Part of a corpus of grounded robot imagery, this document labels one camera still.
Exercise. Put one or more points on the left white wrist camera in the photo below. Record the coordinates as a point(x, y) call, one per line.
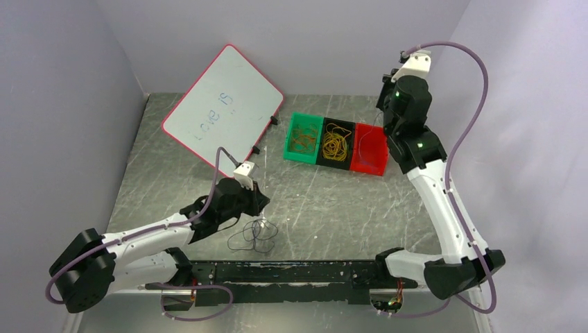
point(243, 174)

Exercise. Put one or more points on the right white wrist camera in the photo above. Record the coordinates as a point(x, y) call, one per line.
point(417, 64)

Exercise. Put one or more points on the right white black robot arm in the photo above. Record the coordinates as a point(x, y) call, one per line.
point(418, 151)

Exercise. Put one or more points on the pink framed whiteboard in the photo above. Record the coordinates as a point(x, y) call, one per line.
point(230, 105)

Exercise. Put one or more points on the black aluminium base frame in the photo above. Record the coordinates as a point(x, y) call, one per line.
point(357, 282)

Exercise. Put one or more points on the black plastic bin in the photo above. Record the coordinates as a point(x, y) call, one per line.
point(337, 144)

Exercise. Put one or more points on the red plastic bin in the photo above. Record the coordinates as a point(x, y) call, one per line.
point(370, 150)

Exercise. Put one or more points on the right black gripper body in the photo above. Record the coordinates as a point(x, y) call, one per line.
point(384, 96)

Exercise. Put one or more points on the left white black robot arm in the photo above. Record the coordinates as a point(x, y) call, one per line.
point(95, 265)

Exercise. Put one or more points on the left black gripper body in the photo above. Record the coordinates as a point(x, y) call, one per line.
point(247, 200)

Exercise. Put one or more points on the green plastic bin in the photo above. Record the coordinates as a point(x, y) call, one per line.
point(303, 138)

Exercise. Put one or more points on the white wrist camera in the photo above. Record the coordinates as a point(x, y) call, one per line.
point(417, 64)
point(243, 174)

